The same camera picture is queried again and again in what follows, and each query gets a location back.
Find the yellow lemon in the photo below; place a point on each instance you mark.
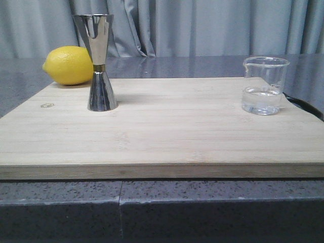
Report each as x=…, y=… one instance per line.
x=69, y=65

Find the steel double jigger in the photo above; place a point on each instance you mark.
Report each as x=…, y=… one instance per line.
x=94, y=30

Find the wooden cutting board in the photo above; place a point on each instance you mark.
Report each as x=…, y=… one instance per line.
x=162, y=128

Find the grey curtain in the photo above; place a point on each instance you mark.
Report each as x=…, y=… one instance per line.
x=167, y=28

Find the clear glass beaker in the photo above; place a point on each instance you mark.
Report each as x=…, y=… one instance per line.
x=264, y=83

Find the black cutting board handle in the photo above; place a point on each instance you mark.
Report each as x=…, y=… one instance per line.
x=305, y=106

